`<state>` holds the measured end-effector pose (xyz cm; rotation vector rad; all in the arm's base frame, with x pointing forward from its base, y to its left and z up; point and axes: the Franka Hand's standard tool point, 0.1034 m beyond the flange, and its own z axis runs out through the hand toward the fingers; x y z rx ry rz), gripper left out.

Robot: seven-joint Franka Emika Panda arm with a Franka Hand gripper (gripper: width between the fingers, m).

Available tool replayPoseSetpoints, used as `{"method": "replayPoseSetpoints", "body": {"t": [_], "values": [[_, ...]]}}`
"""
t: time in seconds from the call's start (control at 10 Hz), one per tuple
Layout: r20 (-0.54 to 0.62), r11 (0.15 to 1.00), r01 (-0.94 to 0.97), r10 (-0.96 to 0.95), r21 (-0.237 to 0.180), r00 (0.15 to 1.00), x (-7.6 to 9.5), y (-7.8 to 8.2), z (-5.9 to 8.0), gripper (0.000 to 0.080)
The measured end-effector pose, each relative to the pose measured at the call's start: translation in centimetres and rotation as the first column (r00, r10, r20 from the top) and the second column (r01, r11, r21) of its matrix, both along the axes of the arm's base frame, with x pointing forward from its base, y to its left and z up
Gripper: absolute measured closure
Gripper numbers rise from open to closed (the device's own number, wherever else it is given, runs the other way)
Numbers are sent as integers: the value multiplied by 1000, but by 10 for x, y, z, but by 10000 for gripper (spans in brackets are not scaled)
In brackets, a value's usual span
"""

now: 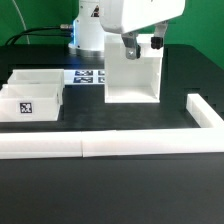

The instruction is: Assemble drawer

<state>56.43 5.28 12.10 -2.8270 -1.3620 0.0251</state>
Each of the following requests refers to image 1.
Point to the white rear drawer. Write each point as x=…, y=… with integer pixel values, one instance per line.
x=37, y=76

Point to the white L-shaped obstacle wall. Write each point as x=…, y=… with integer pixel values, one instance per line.
x=207, y=137

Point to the white front drawer with tag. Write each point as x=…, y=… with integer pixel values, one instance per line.
x=28, y=103

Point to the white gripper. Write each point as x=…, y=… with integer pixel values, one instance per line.
x=123, y=16

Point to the white sheet with tags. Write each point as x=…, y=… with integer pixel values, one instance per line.
x=84, y=77

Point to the white drawer cabinet box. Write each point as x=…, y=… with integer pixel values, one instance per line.
x=132, y=81

